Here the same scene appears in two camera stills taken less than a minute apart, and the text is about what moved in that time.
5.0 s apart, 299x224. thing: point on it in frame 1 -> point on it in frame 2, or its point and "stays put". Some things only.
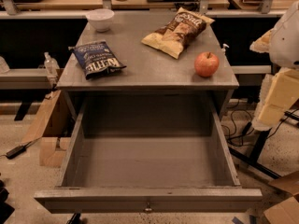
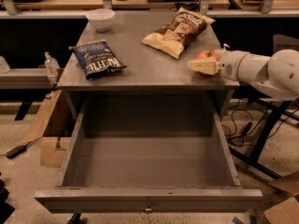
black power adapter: [12, 153] stays put
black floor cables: [241, 125] stays put
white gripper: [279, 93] -> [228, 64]
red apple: [206, 63] stays put
